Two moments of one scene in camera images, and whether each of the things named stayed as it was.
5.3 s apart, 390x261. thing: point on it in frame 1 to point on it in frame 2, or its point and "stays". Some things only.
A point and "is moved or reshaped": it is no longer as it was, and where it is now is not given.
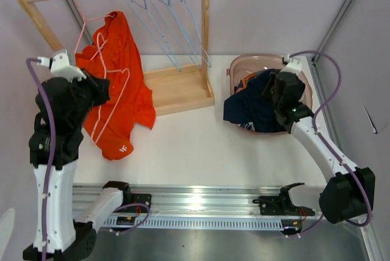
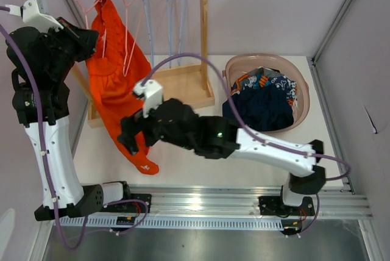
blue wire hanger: (168, 13) to (170, 38)
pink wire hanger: (83, 17) to (87, 11)
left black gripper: (95, 83) to (86, 39)
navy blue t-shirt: (249, 106) is moved or reshaped
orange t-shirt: (116, 57) is moved or reshaped
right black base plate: (282, 205) stays
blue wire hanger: (180, 9) to (180, 13)
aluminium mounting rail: (209, 200) stays
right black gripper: (266, 91) to (131, 127)
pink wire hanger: (106, 71) to (127, 35)
